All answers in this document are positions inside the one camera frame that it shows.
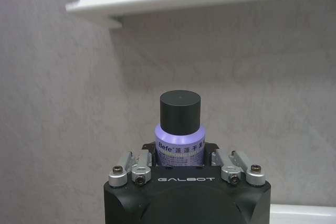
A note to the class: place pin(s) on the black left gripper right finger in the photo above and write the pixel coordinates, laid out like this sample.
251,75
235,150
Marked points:
236,165

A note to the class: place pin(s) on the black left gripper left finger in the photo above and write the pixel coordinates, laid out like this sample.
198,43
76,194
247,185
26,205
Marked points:
132,165

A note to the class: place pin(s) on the purple bottle with black cap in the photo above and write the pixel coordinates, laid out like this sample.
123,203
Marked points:
180,129

